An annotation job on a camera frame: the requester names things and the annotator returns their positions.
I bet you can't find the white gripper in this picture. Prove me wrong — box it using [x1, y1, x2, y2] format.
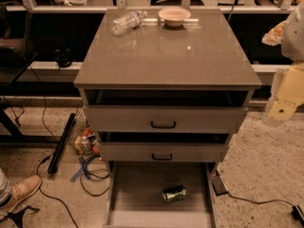
[261, 20, 304, 127]

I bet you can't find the green soda can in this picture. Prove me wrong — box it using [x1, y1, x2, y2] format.
[162, 185, 187, 202]

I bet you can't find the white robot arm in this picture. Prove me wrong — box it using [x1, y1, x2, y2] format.
[262, 1, 304, 126]

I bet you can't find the grey drawer cabinet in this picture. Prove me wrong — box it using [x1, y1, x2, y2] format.
[73, 7, 263, 163]

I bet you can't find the grey top drawer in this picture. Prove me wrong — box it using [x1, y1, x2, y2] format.
[81, 89, 248, 134]

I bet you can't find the grey drawer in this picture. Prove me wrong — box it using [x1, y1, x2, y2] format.
[99, 132, 230, 162]
[103, 161, 219, 228]
[81, 89, 248, 134]

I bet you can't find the grey middle drawer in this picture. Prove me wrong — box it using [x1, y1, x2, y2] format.
[99, 132, 230, 162]

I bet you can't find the grey bottom drawer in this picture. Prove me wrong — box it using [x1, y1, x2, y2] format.
[103, 161, 219, 228]

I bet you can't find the white bowl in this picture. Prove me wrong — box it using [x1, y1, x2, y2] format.
[159, 7, 191, 27]

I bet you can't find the clear plastic water bottle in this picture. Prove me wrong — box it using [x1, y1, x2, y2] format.
[111, 10, 147, 35]

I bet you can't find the black floor outlet box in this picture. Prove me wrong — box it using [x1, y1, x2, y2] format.
[212, 176, 228, 196]

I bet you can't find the black clamp device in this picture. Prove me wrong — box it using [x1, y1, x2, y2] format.
[54, 48, 73, 68]

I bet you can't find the black tube on floor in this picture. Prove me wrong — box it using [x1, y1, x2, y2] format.
[47, 113, 76, 175]

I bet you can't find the dark chair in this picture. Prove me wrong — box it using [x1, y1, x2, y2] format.
[0, 1, 37, 85]

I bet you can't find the tan shoe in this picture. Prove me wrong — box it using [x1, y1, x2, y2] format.
[0, 175, 42, 220]

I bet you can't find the wire basket with items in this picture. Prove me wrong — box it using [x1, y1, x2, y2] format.
[69, 109, 100, 156]

